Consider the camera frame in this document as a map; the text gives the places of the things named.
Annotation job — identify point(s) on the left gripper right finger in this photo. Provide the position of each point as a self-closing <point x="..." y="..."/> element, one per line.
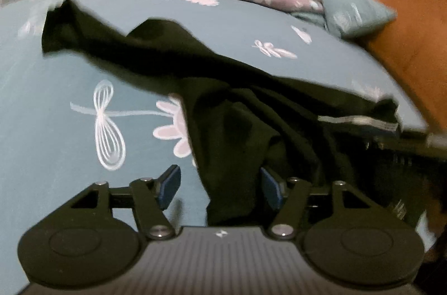
<point x="288" y="199"/>

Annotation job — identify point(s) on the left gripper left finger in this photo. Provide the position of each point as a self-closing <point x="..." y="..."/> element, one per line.
<point x="151" y="197"/>

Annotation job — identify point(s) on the black drawstring pants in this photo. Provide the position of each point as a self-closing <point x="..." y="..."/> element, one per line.
<point x="240" y="120"/>

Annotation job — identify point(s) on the teal patterned bed sheet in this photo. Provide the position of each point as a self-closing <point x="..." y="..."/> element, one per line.
<point x="67" y="123"/>

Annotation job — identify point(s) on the wooden headboard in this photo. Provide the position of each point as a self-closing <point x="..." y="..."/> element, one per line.
<point x="412" y="48"/>

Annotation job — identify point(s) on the teal pillow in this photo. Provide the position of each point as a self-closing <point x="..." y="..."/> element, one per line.
<point x="348" y="19"/>

